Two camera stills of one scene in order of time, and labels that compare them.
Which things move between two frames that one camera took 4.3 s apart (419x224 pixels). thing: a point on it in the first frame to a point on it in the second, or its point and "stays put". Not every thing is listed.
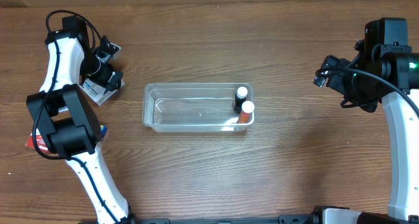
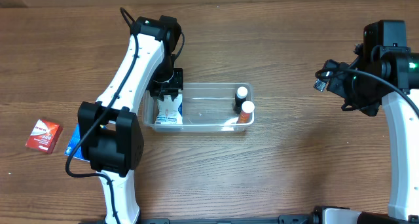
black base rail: (297, 219) stays put
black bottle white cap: (240, 98) stays put
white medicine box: (95, 90) to (170, 112)
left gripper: (109, 77) to (167, 87)
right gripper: (369, 99) stays put
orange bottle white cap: (247, 107) stays put
